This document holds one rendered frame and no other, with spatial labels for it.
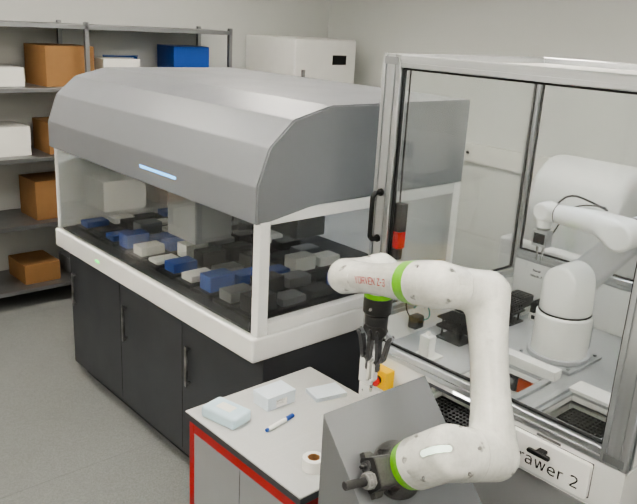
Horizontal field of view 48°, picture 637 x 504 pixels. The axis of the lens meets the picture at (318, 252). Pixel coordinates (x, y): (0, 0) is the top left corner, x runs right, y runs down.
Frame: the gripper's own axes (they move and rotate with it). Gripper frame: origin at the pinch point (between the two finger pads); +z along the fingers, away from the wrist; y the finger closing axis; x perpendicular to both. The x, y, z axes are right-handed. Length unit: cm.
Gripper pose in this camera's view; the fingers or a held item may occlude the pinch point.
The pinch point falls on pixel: (372, 370)
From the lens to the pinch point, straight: 239.5
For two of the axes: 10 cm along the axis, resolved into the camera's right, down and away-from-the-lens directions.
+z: -0.5, 9.5, 3.1
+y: -8.4, -2.1, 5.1
